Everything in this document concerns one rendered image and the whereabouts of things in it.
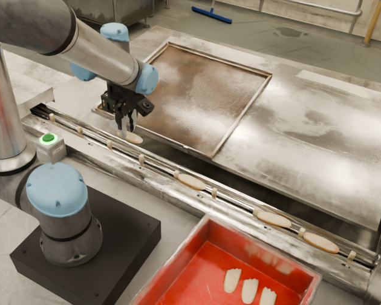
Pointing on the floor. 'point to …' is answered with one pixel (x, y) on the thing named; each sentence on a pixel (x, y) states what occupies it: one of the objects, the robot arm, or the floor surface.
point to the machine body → (35, 70)
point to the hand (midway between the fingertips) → (129, 132)
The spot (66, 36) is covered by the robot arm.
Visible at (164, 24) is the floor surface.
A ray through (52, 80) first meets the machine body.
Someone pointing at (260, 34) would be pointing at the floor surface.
